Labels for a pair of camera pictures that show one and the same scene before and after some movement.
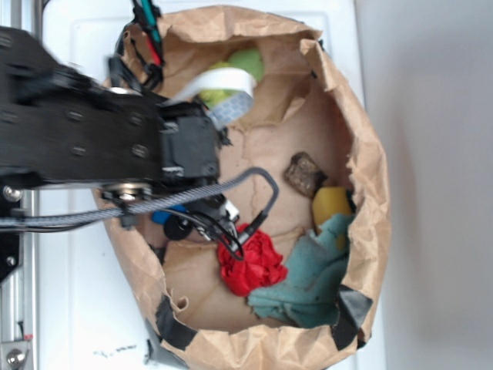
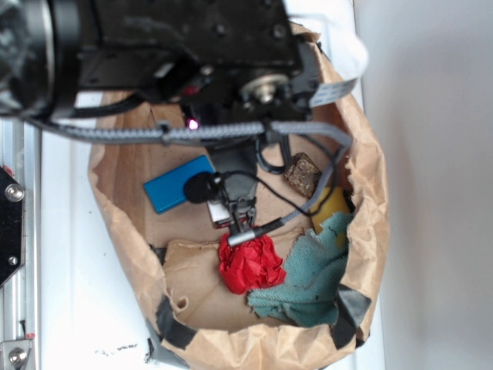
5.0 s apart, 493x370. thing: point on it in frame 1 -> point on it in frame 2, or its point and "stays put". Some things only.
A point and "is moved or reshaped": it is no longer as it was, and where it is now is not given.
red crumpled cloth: [260, 266] stays put
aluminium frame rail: [19, 292] stays put
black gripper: [214, 216] -> [236, 163]
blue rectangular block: [160, 216] is moved or reshaped
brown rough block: [304, 174] stays put
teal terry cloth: [310, 295] stays put
